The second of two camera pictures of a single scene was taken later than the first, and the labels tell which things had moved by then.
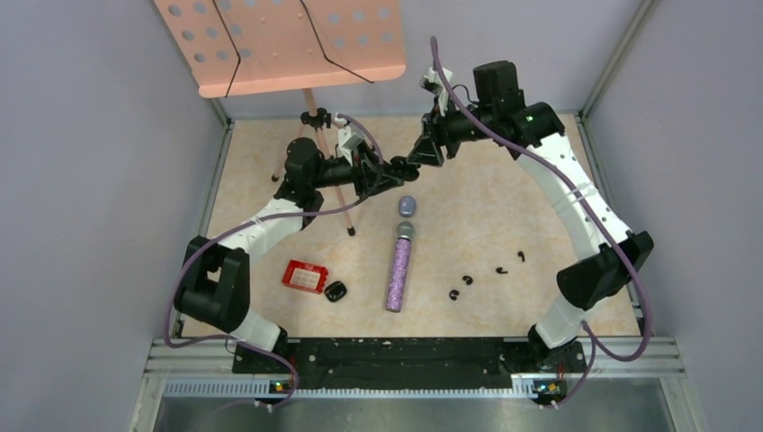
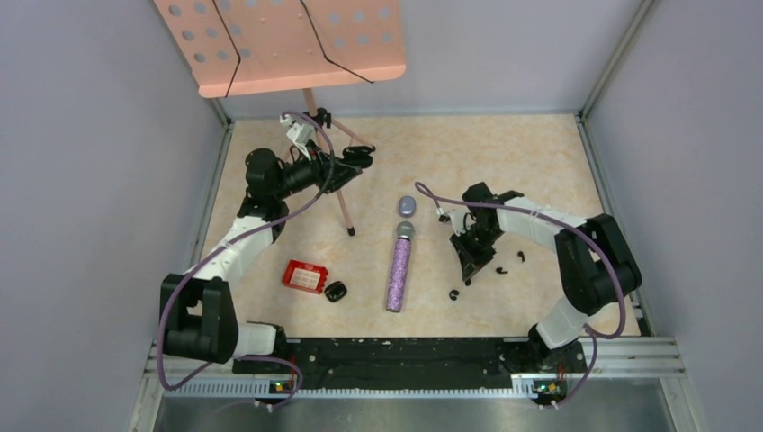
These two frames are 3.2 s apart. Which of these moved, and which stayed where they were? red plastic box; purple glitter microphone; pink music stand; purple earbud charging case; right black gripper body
Moved: right black gripper body
Stayed: purple glitter microphone; purple earbud charging case; red plastic box; pink music stand
